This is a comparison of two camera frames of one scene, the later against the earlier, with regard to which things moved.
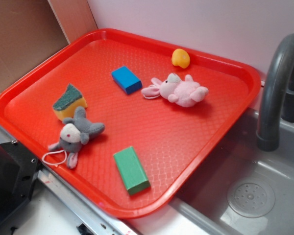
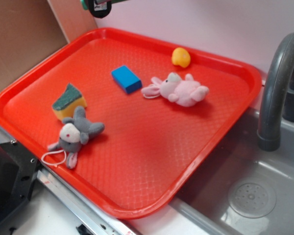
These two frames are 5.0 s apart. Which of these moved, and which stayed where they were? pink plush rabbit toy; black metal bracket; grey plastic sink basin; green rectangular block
Moved: green rectangular block
Stayed: pink plush rabbit toy; grey plastic sink basin; black metal bracket
